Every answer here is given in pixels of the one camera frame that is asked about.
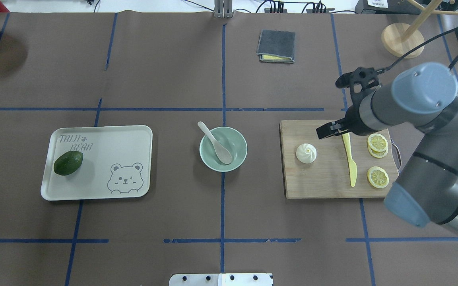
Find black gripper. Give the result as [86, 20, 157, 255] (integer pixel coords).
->
[316, 67, 383, 140]

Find white steamed bun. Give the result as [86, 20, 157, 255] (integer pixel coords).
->
[295, 143, 317, 164]

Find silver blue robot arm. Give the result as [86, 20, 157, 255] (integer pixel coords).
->
[316, 62, 458, 236]

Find light green bowl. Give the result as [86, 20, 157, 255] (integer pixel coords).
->
[199, 127, 248, 172]

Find wooden cutting board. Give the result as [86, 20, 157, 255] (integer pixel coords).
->
[279, 120, 398, 199]

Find yellow plastic knife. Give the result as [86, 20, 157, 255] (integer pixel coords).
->
[342, 133, 357, 187]

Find lemon slice upper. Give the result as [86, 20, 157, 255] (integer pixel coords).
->
[367, 133, 388, 152]

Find lemon slice lower stacked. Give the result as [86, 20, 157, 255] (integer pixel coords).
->
[367, 147, 388, 158]

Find lemon slice single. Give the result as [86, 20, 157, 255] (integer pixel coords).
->
[367, 166, 390, 189]

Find wooden mug tree stand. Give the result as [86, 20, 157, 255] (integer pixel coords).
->
[380, 0, 458, 59]

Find cream bear serving tray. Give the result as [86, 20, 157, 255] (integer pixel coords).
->
[41, 125, 153, 201]

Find aluminium frame post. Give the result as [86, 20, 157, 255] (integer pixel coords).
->
[214, 0, 234, 19]

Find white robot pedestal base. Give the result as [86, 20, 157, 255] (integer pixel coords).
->
[169, 273, 274, 286]

